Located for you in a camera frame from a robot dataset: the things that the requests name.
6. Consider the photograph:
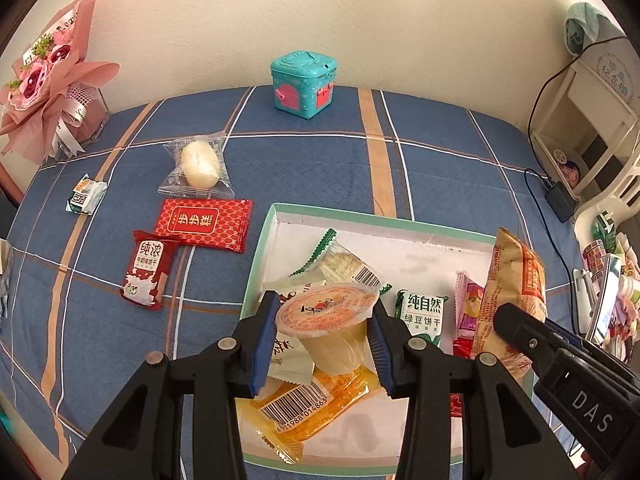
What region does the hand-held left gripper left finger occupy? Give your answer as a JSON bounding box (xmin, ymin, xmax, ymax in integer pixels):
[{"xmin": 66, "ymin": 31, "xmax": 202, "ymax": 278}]
[{"xmin": 62, "ymin": 290, "xmax": 281, "ymax": 480}]

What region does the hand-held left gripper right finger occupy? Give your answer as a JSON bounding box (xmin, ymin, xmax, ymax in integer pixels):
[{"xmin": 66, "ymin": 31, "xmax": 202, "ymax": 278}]
[{"xmin": 369, "ymin": 297, "xmax": 576, "ymax": 480}]

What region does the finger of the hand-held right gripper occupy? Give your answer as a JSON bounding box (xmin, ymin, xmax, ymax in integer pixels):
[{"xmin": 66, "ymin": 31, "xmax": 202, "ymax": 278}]
[
  {"xmin": 492, "ymin": 302, "xmax": 572, "ymax": 382},
  {"xmin": 544, "ymin": 315, "xmax": 588, "ymax": 348}
]

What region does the white packet with red print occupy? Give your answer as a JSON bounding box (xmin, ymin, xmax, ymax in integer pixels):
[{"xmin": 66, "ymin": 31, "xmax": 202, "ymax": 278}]
[{"xmin": 260, "ymin": 280, "xmax": 326, "ymax": 381}]

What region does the orange tan snack packet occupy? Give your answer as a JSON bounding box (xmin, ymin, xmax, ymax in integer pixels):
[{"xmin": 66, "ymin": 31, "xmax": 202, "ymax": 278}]
[{"xmin": 470, "ymin": 226, "xmax": 548, "ymax": 391}]

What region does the yellow jelly cup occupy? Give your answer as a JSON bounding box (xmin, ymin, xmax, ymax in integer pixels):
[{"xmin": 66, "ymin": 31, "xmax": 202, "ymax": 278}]
[{"xmin": 275, "ymin": 281, "xmax": 381, "ymax": 376}]

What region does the yellow clear snack packet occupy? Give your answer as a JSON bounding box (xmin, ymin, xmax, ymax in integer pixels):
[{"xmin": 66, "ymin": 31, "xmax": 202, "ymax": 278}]
[{"xmin": 235, "ymin": 365, "xmax": 388, "ymax": 463}]

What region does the green-rimmed white cardboard box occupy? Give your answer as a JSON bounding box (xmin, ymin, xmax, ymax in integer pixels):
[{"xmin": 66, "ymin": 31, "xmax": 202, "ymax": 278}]
[{"xmin": 239, "ymin": 202, "xmax": 551, "ymax": 478}]

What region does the large green white biscuit packet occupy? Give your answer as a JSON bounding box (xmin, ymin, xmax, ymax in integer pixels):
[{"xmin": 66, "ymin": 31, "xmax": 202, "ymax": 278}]
[{"xmin": 394, "ymin": 289, "xmax": 448, "ymax": 348}]

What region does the pink snack packet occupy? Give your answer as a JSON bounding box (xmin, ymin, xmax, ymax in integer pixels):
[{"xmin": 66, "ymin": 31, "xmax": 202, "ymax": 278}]
[{"xmin": 452, "ymin": 271, "xmax": 486, "ymax": 343}]

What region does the shiny red packet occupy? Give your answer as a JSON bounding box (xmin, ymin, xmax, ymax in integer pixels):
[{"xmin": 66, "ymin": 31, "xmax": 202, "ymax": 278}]
[{"xmin": 450, "ymin": 337, "xmax": 481, "ymax": 418}]

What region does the green-edged clear cracker packet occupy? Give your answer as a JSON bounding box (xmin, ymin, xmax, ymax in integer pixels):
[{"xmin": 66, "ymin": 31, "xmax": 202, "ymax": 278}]
[{"xmin": 289, "ymin": 228, "xmax": 393, "ymax": 297}]

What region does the black charger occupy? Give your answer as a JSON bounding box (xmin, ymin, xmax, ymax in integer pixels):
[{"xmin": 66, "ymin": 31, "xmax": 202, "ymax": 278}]
[{"xmin": 544, "ymin": 182, "xmax": 578, "ymax": 223}]

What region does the dark red milk biscuit packet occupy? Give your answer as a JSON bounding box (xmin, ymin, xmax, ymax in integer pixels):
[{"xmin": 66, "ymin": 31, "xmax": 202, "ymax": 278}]
[{"xmin": 121, "ymin": 230, "xmax": 183, "ymax": 312}]

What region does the white plastic rack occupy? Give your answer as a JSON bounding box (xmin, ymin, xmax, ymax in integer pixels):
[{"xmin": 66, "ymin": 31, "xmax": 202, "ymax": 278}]
[{"xmin": 575, "ymin": 150, "xmax": 640, "ymax": 261}]

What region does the red patterned flat packet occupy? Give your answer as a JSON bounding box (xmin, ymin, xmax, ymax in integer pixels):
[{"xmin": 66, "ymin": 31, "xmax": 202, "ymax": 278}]
[{"xmin": 152, "ymin": 197, "xmax": 253, "ymax": 254}]

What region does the round pink tin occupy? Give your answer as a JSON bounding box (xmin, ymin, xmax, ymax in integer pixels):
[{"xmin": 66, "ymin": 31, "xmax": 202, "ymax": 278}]
[{"xmin": 552, "ymin": 150, "xmax": 583, "ymax": 186}]

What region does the blue plaid cloth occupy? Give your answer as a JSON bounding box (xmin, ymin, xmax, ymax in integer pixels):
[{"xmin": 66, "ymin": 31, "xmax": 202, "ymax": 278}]
[{"xmin": 0, "ymin": 85, "xmax": 596, "ymax": 480}]

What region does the clear packet with white pastry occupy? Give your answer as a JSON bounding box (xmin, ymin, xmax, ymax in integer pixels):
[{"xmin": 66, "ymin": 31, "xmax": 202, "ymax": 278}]
[{"xmin": 157, "ymin": 130, "xmax": 236, "ymax": 200}]

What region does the cream wooden shelf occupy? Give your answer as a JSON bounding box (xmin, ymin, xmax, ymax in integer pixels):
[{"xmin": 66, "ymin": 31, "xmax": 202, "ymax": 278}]
[{"xmin": 530, "ymin": 35, "xmax": 640, "ymax": 201}]

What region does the small green white biscuit packet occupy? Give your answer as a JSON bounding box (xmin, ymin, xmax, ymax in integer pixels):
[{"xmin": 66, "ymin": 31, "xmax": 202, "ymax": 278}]
[{"xmin": 65, "ymin": 174, "xmax": 108, "ymax": 216}]

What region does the blue white striped snack packet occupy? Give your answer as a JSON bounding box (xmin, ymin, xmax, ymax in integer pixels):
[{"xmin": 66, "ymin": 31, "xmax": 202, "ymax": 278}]
[{"xmin": 0, "ymin": 237, "xmax": 16, "ymax": 333}]

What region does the teal toy box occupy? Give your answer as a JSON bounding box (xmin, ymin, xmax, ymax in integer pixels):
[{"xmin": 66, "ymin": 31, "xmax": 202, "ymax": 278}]
[{"xmin": 270, "ymin": 50, "xmax": 340, "ymax": 120}]

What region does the clear pink bouquet box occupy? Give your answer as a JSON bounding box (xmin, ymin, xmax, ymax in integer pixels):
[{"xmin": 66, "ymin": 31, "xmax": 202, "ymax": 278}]
[{"xmin": 67, "ymin": 87, "xmax": 111, "ymax": 148}]

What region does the teal cloth bag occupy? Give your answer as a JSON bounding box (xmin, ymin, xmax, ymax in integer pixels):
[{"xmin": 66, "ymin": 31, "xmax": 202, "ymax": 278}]
[{"xmin": 565, "ymin": 2, "xmax": 603, "ymax": 56}]

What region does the pink paper flower bouquet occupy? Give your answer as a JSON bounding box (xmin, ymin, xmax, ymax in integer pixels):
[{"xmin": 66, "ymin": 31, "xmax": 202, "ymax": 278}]
[{"xmin": 0, "ymin": 0, "xmax": 121, "ymax": 166}]

